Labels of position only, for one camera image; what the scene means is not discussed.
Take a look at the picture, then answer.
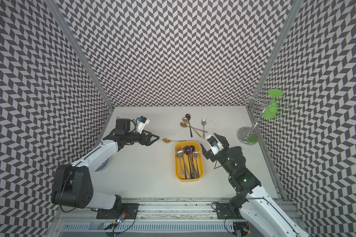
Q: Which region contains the green plastic goblet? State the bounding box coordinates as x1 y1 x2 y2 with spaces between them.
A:
245 89 283 145

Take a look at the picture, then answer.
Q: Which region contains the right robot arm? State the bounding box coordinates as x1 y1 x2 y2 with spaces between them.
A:
201 133 309 237

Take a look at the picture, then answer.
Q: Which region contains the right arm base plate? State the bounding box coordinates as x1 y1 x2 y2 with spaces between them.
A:
215 202 242 220

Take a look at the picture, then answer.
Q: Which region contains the chrome cup holder rack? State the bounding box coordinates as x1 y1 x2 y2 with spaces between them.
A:
236 89 293 145

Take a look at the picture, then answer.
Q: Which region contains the silver spoon upright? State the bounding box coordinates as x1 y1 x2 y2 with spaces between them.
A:
201 119 207 139

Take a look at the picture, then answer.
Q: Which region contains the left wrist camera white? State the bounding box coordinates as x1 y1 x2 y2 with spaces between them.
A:
136 116 150 134

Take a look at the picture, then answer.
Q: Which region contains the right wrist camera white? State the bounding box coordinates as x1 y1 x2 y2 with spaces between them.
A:
205 134 223 156

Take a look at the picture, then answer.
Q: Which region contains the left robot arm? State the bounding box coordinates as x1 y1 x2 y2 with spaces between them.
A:
51 116 159 210

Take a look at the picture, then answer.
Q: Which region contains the ornate gold small spoon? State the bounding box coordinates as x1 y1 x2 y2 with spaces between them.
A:
162 138 184 143

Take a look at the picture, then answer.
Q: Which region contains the yellow storage box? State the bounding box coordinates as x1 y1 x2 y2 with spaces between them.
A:
174 141 204 182

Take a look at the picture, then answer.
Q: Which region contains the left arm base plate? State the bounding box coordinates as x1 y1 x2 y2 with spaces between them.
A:
96 203 139 220

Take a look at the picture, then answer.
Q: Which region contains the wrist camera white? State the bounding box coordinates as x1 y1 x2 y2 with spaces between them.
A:
205 134 223 156
136 116 150 134

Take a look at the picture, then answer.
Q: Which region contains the rose gold spoon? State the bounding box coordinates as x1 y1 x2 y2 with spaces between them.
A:
180 122 207 133

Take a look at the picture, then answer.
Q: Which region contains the blue patterned bowl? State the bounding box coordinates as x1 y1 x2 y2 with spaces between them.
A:
96 159 108 172

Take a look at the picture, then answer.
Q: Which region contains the silver spoon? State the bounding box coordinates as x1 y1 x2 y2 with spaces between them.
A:
193 151 200 178
201 119 207 139
176 148 184 174

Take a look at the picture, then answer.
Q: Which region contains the aluminium rail frame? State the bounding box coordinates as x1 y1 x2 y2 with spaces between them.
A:
47 197 306 237

